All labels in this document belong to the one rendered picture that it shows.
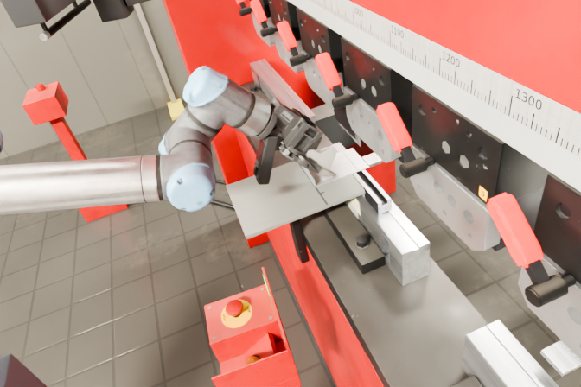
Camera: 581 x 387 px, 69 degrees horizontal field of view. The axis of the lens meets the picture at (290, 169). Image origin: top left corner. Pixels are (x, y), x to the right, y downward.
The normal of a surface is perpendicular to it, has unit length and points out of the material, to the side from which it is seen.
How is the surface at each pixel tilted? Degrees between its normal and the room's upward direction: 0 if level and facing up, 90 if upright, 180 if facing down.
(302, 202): 0
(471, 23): 90
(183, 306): 0
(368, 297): 0
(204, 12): 90
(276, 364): 90
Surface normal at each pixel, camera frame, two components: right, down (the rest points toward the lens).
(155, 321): -0.17, -0.78
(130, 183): 0.22, 0.17
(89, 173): 0.17, -0.38
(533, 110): -0.92, 0.34
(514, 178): 0.34, 0.53
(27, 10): 0.00, 0.61
